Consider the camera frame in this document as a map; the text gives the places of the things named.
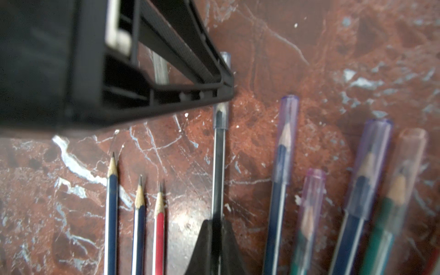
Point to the teal capped pencil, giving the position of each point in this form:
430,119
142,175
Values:
309,214

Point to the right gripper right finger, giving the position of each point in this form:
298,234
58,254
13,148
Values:
232,262

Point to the red capped pencil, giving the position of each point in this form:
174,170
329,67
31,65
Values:
158,262

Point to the blue capped pencil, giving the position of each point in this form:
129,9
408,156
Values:
281,178

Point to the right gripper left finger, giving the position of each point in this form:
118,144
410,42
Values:
200,262

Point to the finger of the left gripper black frame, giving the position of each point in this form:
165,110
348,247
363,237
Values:
80,66

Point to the dark blue pencil thin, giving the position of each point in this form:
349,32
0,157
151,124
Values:
111,219

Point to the clear cap of black pencil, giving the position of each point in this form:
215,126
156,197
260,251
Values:
221,110

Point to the navy capped pencil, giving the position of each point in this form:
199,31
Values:
366,172

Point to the black capped pencil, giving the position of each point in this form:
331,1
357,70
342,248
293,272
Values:
217,202

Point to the green capped pencil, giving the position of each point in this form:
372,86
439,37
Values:
400,180

